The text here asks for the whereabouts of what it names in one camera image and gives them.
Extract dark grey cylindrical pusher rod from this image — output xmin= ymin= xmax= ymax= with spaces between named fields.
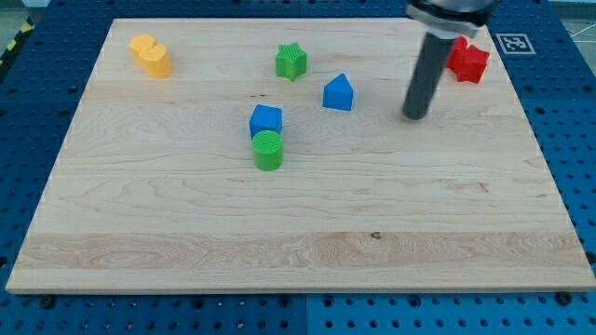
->
xmin=402 ymin=33 xmax=454 ymax=120

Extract blue triangle block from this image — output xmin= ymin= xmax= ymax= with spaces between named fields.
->
xmin=322 ymin=74 xmax=354 ymax=111

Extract red block behind rod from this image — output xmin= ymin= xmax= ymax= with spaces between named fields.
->
xmin=446 ymin=35 xmax=468 ymax=71

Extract red star block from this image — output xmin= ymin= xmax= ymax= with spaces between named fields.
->
xmin=455 ymin=46 xmax=490 ymax=84

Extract white fiducial marker tag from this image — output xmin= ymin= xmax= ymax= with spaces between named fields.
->
xmin=496 ymin=33 xmax=535 ymax=55

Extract green star block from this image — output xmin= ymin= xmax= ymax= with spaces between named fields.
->
xmin=275 ymin=43 xmax=307 ymax=81

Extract blue cube block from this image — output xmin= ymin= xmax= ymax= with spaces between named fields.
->
xmin=249 ymin=104 xmax=283 ymax=138

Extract green cylinder block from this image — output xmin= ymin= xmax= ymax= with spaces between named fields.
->
xmin=252 ymin=130 xmax=283 ymax=171

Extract wooden board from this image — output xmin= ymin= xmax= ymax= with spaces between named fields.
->
xmin=7 ymin=19 xmax=595 ymax=294

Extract yellow heart block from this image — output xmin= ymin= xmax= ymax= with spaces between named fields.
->
xmin=129 ymin=33 xmax=172 ymax=79

